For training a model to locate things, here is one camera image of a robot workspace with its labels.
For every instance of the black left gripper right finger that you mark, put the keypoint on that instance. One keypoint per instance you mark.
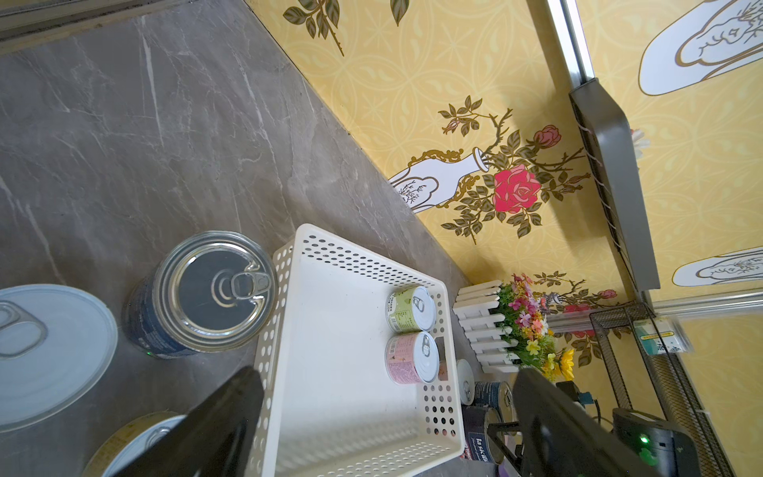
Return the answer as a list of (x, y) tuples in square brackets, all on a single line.
[(560, 439)]

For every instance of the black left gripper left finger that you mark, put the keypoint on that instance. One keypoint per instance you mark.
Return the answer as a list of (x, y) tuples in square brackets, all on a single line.
[(215, 439)]

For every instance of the red black gold-top can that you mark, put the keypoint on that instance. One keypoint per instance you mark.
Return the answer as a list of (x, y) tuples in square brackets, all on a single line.
[(479, 446)]

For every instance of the yellow label white-top can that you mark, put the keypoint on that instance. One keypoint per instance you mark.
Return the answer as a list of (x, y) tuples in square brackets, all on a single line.
[(130, 442)]

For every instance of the dark blue silver-top can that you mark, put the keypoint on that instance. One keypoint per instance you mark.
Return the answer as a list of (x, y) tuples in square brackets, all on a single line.
[(214, 292)]

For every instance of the pink label white-top can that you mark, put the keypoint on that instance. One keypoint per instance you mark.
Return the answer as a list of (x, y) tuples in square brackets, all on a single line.
[(412, 358)]

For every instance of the pink dotted white-top can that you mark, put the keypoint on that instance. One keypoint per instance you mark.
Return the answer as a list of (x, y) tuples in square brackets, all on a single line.
[(56, 344)]

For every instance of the green label white-top can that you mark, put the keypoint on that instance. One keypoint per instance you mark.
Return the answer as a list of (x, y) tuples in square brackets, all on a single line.
[(411, 310)]

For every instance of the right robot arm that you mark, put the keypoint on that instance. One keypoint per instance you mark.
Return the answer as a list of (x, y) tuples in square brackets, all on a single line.
[(662, 445)]

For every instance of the white perforated plastic basket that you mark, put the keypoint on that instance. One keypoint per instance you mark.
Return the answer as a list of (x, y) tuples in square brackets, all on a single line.
[(330, 407)]

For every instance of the white picket flower box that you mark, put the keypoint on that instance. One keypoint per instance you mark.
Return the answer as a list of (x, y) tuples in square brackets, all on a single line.
[(506, 326)]

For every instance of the black wire wall basket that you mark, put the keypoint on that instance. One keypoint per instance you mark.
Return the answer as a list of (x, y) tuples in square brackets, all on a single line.
[(678, 397)]

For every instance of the grey wall shelf tray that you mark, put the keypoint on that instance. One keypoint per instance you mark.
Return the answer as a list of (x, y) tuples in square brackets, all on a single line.
[(607, 141)]

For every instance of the aluminium corner frame post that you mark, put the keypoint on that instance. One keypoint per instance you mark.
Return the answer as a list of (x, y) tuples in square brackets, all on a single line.
[(568, 26)]

